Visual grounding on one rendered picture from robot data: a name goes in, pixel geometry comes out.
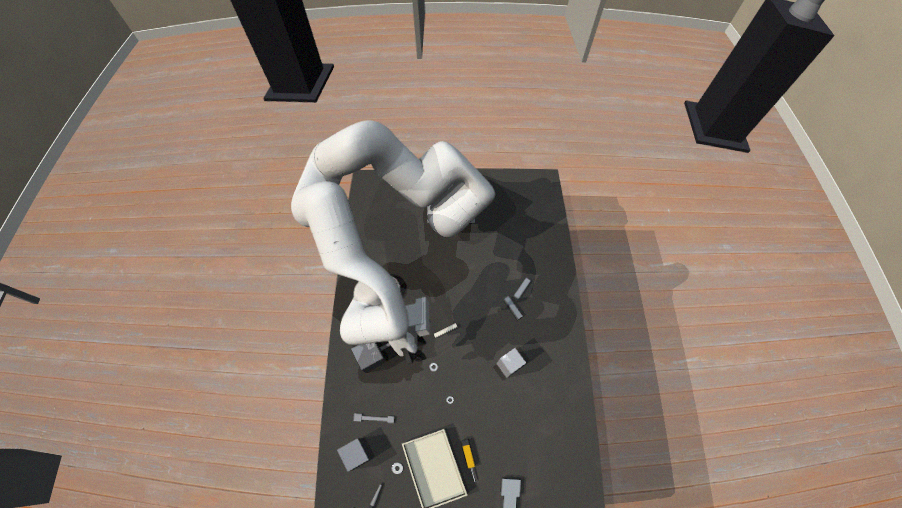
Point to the cream open-top tray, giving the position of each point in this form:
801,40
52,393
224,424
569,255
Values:
434,470

